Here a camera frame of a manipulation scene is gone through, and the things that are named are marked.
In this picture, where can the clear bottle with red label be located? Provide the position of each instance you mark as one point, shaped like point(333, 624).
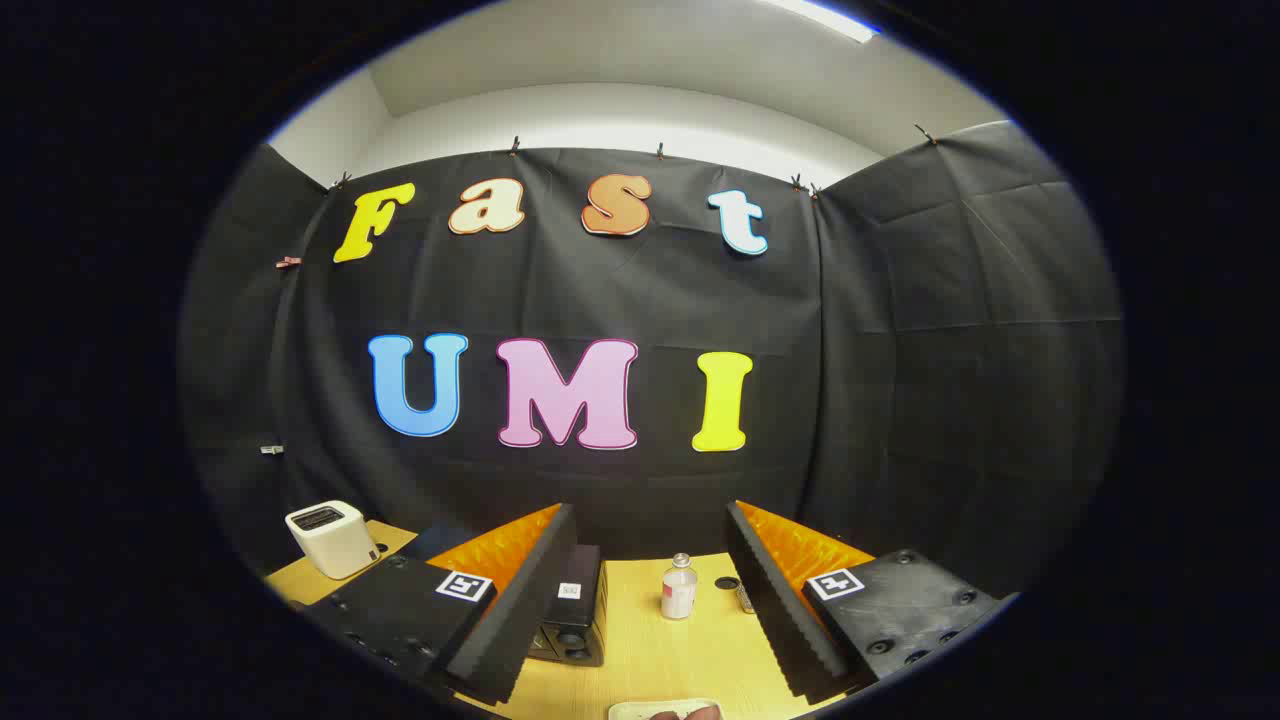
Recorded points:
point(679, 595)

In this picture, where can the white bread toaster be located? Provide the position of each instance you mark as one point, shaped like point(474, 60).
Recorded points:
point(335, 545)

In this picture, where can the black backdrop cloth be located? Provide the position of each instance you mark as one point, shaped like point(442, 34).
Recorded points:
point(600, 290)

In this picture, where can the cream square plate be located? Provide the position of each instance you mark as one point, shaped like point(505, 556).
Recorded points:
point(635, 711)

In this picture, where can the ceiling light strip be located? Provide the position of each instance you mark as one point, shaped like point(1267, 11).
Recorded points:
point(830, 18)

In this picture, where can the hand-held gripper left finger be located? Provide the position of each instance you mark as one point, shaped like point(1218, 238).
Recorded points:
point(530, 610)

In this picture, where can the black toaster oven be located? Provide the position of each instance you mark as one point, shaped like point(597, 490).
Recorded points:
point(580, 620)

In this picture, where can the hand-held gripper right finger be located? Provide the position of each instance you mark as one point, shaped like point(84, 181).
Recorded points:
point(775, 610)

